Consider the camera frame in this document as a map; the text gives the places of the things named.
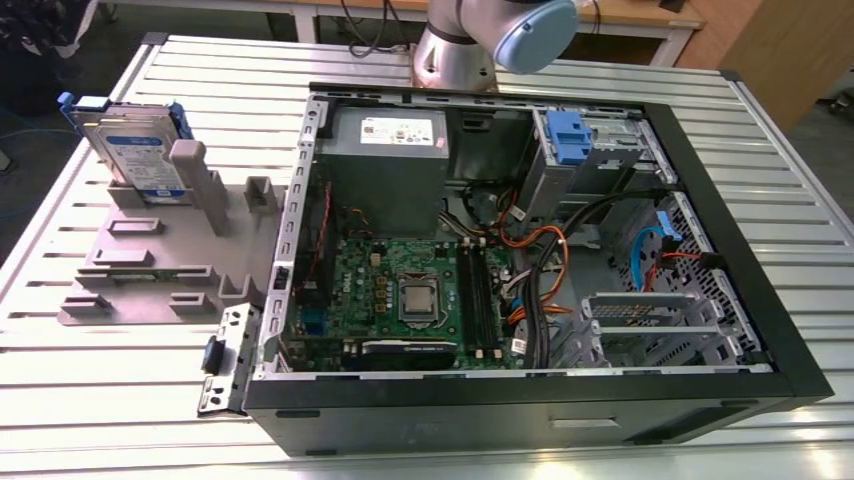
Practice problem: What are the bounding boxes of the thin black cable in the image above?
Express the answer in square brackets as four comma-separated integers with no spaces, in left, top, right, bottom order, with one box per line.
[340,0,406,54]

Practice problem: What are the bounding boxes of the wooden desk white frame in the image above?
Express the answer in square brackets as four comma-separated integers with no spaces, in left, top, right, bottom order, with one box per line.
[573,0,708,67]

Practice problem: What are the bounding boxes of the silver CPU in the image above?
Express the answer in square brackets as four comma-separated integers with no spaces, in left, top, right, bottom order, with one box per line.
[402,285,440,312]

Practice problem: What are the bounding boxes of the red power wire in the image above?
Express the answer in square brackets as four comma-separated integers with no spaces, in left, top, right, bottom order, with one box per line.
[660,251,726,271]

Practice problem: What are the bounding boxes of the black cable bundle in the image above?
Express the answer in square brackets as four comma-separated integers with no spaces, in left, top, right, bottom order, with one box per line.
[524,187,669,369]

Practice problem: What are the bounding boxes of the black graphics card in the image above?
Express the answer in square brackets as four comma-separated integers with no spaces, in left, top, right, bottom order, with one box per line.
[344,338,462,372]

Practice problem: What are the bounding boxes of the metal drive cage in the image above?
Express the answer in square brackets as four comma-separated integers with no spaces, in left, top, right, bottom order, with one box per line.
[520,104,676,221]

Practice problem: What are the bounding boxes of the blue data wire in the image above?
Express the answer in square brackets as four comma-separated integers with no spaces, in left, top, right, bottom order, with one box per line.
[629,212,681,292]

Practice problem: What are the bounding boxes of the green motherboard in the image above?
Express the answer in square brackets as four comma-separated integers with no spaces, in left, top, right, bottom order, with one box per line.
[283,237,536,374]

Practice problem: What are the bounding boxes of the brown wooden cabinet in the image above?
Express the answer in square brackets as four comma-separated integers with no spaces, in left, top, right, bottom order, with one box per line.
[677,0,854,131]

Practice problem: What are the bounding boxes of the black blue latch knob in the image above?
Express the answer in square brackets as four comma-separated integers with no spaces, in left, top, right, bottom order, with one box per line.
[202,335,227,374]

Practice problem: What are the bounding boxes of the hard disk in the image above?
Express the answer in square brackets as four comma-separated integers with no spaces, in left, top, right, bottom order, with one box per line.
[58,92,195,204]

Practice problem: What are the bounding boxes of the blue drive latch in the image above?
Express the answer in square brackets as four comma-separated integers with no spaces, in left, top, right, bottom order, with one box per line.
[544,110,594,166]

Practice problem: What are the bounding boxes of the grey power supply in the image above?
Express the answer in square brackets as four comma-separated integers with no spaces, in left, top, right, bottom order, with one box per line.
[313,104,456,241]

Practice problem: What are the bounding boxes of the green RAM stick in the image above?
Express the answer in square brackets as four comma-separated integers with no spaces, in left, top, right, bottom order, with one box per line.
[106,269,170,282]

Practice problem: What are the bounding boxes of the CPU socket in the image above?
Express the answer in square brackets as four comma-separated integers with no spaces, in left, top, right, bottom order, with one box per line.
[396,271,448,330]

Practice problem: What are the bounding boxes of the thin red wire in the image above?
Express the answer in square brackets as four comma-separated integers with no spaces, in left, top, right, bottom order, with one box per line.
[307,180,336,291]

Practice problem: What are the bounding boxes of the grey parts rack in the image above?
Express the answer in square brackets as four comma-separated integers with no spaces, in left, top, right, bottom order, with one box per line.
[58,139,290,327]

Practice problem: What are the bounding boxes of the yellow black power wires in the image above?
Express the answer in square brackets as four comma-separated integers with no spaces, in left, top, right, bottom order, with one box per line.
[440,209,500,241]

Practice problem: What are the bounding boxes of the black PC case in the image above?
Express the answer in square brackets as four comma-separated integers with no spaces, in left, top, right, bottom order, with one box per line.
[241,82,836,457]

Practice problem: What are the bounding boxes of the orange wire bundle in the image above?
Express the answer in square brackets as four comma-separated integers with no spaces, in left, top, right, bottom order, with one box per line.
[500,225,576,329]

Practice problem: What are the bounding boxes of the black office chair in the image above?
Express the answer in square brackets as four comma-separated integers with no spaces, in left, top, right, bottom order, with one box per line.
[817,69,854,112]

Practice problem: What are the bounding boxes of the black RAM slot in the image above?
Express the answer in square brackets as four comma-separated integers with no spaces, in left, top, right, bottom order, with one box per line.
[458,238,488,357]
[474,238,506,359]

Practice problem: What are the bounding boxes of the metal case bracket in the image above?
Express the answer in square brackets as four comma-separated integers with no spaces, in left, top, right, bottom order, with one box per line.
[197,302,263,417]

